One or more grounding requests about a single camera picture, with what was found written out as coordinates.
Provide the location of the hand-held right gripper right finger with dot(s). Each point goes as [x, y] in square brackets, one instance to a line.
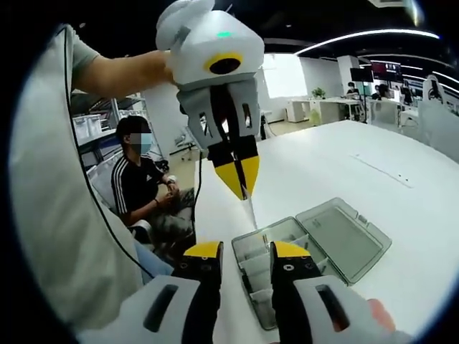
[287, 279]

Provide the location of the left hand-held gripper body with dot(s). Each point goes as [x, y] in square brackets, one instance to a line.
[201, 28]

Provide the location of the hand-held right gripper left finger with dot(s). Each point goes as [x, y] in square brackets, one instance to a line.
[201, 279]

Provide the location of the clear plastic divider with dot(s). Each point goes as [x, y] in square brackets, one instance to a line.
[254, 263]
[251, 215]
[261, 294]

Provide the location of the transparent grey box guide fixture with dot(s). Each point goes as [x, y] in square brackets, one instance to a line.
[340, 236]

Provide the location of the person's right hand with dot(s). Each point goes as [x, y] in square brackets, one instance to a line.
[382, 315]

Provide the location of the person's blue jeans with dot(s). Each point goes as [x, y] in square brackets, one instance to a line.
[152, 263]

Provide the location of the green potted plant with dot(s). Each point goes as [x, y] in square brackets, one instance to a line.
[318, 92]

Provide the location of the metal shelf rack with bins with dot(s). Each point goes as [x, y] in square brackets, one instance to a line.
[93, 125]

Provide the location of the person's grey shirt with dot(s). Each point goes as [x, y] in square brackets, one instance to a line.
[46, 179]

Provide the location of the white frosted partition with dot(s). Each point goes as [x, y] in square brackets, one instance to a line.
[439, 123]

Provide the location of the white gaming chair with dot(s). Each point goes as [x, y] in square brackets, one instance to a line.
[434, 89]

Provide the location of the wall screen red picture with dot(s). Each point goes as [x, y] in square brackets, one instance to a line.
[386, 70]

